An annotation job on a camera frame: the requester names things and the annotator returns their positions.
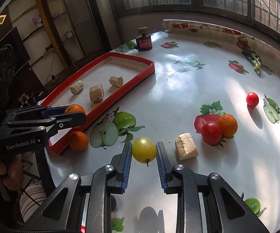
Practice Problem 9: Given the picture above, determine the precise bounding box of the orange mandarin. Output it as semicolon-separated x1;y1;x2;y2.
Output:
69;131;89;150
64;104;86;114
218;114;238;137

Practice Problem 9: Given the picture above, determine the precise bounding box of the beige cork block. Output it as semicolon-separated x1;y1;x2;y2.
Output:
175;133;198;160

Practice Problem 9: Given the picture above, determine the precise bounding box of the yellow-green plum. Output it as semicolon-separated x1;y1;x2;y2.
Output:
132;136;157;167

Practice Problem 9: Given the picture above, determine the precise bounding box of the large red tomato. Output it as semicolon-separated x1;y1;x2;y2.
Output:
201;121;223;145

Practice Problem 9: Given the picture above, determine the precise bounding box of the small red tomato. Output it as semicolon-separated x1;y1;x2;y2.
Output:
246;92;259;108

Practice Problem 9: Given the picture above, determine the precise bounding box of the left hand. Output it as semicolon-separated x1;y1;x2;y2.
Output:
0;154;24;191

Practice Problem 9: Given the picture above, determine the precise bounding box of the beige cork cylinder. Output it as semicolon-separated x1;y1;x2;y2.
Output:
70;80;84;95

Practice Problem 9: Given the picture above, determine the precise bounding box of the large beige cork chunk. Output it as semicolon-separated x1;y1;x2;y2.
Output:
89;84;104;102

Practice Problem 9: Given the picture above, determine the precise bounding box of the small beige cork piece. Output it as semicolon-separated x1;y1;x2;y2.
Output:
109;76;124;87

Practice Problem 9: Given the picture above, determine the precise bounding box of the red rimmed white tray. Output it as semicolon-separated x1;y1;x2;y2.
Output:
41;52;155;155

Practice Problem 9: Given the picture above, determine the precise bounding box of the black television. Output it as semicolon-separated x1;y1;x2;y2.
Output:
0;27;30;82

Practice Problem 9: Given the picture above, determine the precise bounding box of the fruit print tablecloth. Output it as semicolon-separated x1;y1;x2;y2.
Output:
116;19;280;232

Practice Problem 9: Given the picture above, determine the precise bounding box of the purple plush toy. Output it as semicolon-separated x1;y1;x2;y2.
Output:
32;16;43;28

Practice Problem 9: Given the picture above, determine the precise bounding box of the dark jar with cork lid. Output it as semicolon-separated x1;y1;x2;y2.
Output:
135;26;153;52

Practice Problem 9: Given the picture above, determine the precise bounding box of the tall white air conditioner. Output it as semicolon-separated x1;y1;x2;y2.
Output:
86;0;121;52

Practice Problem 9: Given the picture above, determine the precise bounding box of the wooden wall shelf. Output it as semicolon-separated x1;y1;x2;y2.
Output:
7;0;85;85

